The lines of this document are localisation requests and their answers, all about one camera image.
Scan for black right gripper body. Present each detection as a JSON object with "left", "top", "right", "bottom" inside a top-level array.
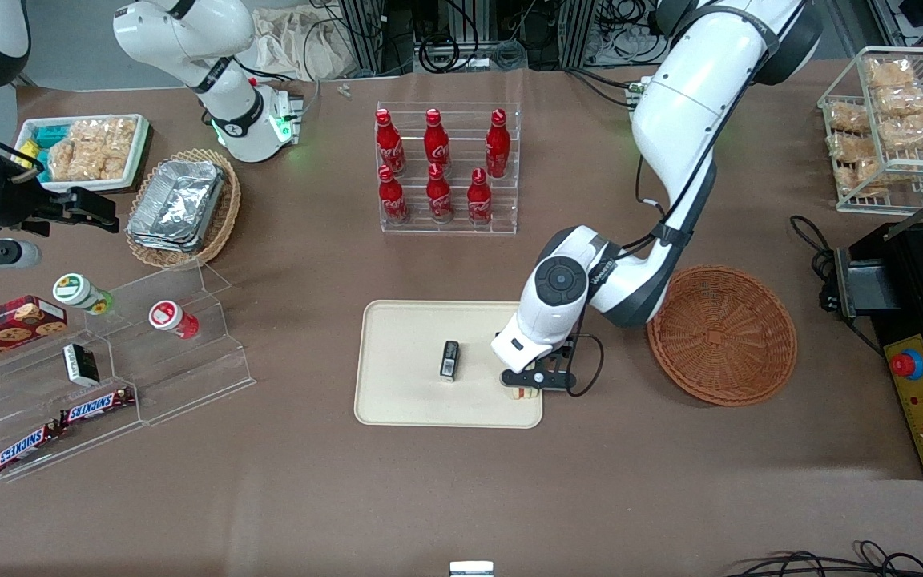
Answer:
[{"left": 0, "top": 181, "right": 52, "bottom": 243}]

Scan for white arm base box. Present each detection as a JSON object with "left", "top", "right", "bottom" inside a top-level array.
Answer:
[{"left": 268, "top": 87, "right": 307, "bottom": 147}]

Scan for cream plastic tray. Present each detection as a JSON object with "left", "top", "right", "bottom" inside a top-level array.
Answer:
[{"left": 354, "top": 300, "right": 545, "bottom": 430}]

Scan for oval light wicker basket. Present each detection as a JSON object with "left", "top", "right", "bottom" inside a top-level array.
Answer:
[{"left": 124, "top": 147, "right": 243, "bottom": 270}]

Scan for round brown wicker basket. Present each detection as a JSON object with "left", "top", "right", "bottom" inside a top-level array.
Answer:
[{"left": 647, "top": 264, "right": 798, "bottom": 408}]

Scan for white rectangular snack container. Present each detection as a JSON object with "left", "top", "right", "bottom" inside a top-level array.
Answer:
[{"left": 12, "top": 113, "right": 151, "bottom": 194}]

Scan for beige rice cracker pack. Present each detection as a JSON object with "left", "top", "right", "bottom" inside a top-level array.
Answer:
[
  {"left": 46, "top": 120, "right": 86, "bottom": 183},
  {"left": 77, "top": 119, "right": 115, "bottom": 182},
  {"left": 106, "top": 118, "right": 139, "bottom": 180}
]

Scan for green sunflower yogurt cup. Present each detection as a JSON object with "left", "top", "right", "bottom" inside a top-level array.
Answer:
[{"left": 52, "top": 272, "right": 115, "bottom": 316}]

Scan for stacked aluminium foil containers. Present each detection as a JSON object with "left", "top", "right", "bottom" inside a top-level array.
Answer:
[{"left": 126, "top": 159, "right": 227, "bottom": 254}]

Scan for red tartan cookie box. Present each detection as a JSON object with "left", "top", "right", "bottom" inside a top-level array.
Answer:
[{"left": 0, "top": 294, "right": 69, "bottom": 372}]

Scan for red strawberry yogurt cup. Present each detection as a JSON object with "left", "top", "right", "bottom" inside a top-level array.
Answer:
[{"left": 148, "top": 299, "right": 200, "bottom": 341}]

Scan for clear acrylic bottle rack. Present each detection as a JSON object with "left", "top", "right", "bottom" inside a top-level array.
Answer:
[{"left": 375, "top": 100, "right": 522, "bottom": 236}]

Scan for red Coca-Cola bottle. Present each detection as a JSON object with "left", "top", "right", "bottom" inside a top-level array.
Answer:
[
  {"left": 423, "top": 107, "right": 452, "bottom": 171},
  {"left": 377, "top": 164, "right": 411, "bottom": 226},
  {"left": 466, "top": 167, "right": 495, "bottom": 226},
  {"left": 485, "top": 107, "right": 512, "bottom": 180},
  {"left": 425, "top": 162, "right": 455, "bottom": 224},
  {"left": 374, "top": 107, "right": 407, "bottom": 176}
]

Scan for black box with white label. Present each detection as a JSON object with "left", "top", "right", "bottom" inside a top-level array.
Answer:
[{"left": 62, "top": 342, "right": 101, "bottom": 388}]

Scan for clear acrylic stepped display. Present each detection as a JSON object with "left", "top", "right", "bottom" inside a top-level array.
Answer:
[{"left": 0, "top": 260, "right": 257, "bottom": 485}]

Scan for Snickers chocolate bar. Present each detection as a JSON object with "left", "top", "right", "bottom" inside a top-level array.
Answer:
[
  {"left": 58, "top": 387, "right": 137, "bottom": 427},
  {"left": 0, "top": 422, "right": 62, "bottom": 474}
]

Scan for beige cloth bag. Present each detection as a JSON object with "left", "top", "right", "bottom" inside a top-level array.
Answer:
[{"left": 252, "top": 6, "right": 360, "bottom": 83}]

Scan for bagged fried snack pack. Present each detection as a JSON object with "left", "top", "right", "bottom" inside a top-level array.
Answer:
[
  {"left": 824, "top": 102, "right": 873, "bottom": 135},
  {"left": 836, "top": 159, "right": 893, "bottom": 198},
  {"left": 865, "top": 57, "right": 917, "bottom": 90},
  {"left": 828, "top": 131, "right": 885, "bottom": 164},
  {"left": 873, "top": 83, "right": 923, "bottom": 118},
  {"left": 881, "top": 111, "right": 923, "bottom": 151}
]

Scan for black cooking appliance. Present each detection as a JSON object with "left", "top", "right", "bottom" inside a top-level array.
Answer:
[{"left": 852, "top": 220, "right": 923, "bottom": 481}]

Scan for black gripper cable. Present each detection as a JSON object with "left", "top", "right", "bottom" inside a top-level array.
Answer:
[{"left": 569, "top": 332, "right": 606, "bottom": 399}]

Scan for black power cable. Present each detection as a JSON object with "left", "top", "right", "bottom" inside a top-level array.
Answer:
[{"left": 789, "top": 214, "right": 885, "bottom": 357}]

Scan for coiled black cable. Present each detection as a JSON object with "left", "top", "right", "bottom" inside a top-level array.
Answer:
[{"left": 417, "top": 30, "right": 463, "bottom": 75}]

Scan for aluminium frame post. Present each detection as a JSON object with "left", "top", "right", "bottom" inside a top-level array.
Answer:
[
  {"left": 557, "top": 0, "right": 598, "bottom": 70},
  {"left": 338, "top": 0, "right": 387, "bottom": 78}
]

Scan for grey appliance handle block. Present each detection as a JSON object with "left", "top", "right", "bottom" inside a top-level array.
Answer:
[{"left": 833, "top": 246, "right": 904, "bottom": 319}]

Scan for black floor cables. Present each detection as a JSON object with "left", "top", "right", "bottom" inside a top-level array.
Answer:
[{"left": 728, "top": 539, "right": 923, "bottom": 577}]

